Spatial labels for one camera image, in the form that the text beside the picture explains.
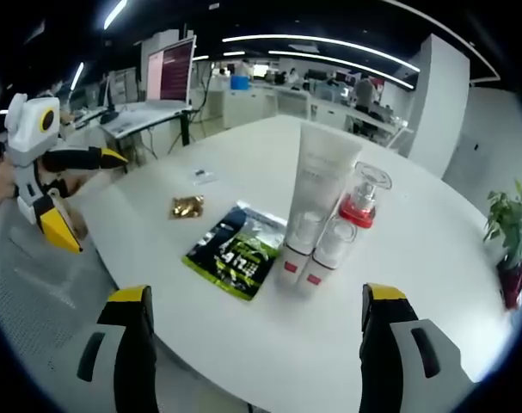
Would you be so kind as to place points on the green potted plant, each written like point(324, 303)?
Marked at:
point(507, 215)

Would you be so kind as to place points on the white skincare bottle red collar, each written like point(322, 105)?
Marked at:
point(364, 206)

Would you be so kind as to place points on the silver blue skincare sachet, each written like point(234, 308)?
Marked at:
point(260, 217)

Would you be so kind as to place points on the gold foil skincare sachet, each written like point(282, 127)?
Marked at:
point(187, 207)

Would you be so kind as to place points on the person's left hand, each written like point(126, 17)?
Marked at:
point(67, 185)

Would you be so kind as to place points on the white skincare tube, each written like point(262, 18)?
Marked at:
point(321, 172)

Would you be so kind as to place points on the green black skincare sachet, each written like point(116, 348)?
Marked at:
point(230, 258)

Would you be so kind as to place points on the long ceiling light strip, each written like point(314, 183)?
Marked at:
point(321, 41)
point(342, 60)

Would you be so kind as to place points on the blue box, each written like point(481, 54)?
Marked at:
point(239, 83)

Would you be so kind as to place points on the black pole stand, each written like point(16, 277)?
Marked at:
point(110, 115)

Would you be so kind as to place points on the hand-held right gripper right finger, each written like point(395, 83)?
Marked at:
point(378, 353)

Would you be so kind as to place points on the small white skincare sachet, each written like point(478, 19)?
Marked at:
point(201, 177)

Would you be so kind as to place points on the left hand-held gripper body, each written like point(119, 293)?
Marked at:
point(30, 133)

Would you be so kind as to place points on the white mesh office chair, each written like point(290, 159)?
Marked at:
point(32, 292)

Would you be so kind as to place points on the small white skincare spray bottle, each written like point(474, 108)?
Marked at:
point(295, 254)
point(329, 262)

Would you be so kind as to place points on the row of white office desks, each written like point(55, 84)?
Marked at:
point(243, 103)

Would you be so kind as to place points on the background white mesh chair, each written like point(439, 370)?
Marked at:
point(294, 105)

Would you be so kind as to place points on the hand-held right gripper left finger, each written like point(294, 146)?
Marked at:
point(133, 344)

